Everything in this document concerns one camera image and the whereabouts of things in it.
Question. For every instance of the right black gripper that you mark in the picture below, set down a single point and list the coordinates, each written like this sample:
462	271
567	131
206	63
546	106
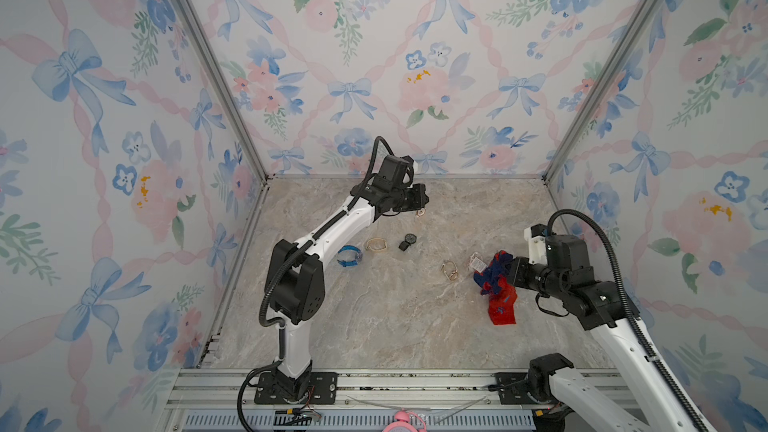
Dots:
515	274

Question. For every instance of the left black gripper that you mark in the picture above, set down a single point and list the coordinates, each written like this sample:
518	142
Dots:
419	199

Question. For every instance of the red blue patterned cloth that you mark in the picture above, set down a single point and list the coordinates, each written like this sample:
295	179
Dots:
494	283

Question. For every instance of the pink white watch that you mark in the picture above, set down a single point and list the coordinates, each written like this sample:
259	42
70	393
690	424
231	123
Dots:
476	263

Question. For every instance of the gold bracelet watch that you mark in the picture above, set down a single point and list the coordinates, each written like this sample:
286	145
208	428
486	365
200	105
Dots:
450	270

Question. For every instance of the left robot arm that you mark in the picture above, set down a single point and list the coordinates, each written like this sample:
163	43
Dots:
295	285

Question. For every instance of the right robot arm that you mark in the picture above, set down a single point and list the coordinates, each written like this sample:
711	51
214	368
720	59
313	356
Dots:
558	267

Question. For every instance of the black watch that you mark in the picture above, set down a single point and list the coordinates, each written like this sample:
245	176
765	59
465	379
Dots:
408	240

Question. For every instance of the pink round object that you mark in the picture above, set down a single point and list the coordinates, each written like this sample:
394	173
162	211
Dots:
406	421

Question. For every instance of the blue strap watch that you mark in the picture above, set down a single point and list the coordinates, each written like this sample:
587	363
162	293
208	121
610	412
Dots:
349	256

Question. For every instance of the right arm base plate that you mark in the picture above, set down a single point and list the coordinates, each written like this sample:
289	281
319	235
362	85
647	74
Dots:
518	388

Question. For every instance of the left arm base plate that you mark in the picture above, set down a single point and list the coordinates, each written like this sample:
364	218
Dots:
315	388

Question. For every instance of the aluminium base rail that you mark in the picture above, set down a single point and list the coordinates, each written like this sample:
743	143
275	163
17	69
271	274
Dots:
430	389

